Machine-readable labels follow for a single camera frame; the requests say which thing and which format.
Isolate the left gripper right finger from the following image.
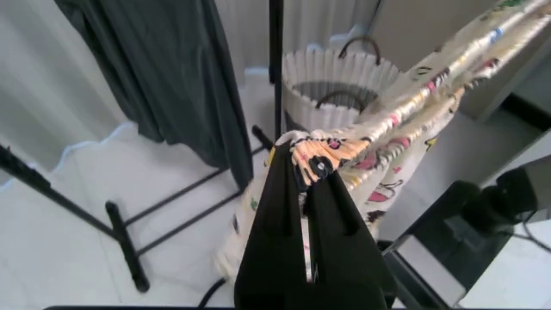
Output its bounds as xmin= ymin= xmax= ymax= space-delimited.
xmin=307 ymin=170 xmax=397 ymax=309

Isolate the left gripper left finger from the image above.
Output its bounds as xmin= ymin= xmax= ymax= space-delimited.
xmin=234 ymin=140 xmax=309 ymax=309

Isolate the cream printed garment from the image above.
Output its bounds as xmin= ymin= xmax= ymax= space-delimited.
xmin=214 ymin=0 xmax=551 ymax=283

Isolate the dark grey t-shirt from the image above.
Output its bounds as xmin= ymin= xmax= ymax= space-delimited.
xmin=53 ymin=0 xmax=255 ymax=191

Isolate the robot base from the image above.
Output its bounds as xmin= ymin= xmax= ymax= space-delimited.
xmin=377 ymin=128 xmax=551 ymax=310

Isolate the black clothes rack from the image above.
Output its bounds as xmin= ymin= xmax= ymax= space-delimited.
xmin=0 ymin=0 xmax=286 ymax=294

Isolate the white laundry basket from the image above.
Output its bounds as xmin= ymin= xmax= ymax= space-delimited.
xmin=282 ymin=34 xmax=402 ymax=135

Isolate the white curtain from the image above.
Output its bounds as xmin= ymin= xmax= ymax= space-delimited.
xmin=0 ymin=0 xmax=380 ymax=182

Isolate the black cable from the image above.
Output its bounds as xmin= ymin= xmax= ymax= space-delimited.
xmin=196 ymin=277 xmax=228 ymax=309

